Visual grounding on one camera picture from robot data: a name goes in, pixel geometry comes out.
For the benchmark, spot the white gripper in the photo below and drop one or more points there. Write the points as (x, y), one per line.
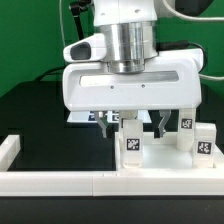
(170, 81)

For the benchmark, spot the white square tabletop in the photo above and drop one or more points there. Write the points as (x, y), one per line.
(163, 154)

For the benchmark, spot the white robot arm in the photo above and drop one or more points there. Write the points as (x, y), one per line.
(123, 67)

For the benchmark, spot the white marker sheet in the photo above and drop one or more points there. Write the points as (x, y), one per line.
(111, 116)

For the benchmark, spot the white U-shaped obstacle fence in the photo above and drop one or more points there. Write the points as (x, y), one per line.
(122, 182)

